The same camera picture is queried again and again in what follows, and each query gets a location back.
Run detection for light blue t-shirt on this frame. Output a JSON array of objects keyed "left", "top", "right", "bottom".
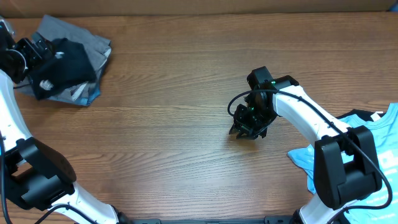
[{"left": 287, "top": 103, "right": 397, "bottom": 224}]

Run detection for folded grey shorts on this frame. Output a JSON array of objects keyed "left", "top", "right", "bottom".
[{"left": 15, "top": 15, "right": 111, "bottom": 105}]

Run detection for folded blue garment under shorts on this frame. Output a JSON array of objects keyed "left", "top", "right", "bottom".
[{"left": 80, "top": 83, "right": 101, "bottom": 106}]

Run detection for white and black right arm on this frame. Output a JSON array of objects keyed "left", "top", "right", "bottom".
[{"left": 230, "top": 73, "right": 388, "bottom": 223}]

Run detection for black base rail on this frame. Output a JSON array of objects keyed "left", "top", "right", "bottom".
[{"left": 130, "top": 215, "right": 295, "bottom": 224}]

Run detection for black t-shirt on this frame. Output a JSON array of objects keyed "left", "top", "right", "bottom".
[{"left": 28, "top": 38, "right": 96, "bottom": 100}]

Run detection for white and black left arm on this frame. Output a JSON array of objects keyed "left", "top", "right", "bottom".
[{"left": 1, "top": 21, "right": 130, "bottom": 223}]

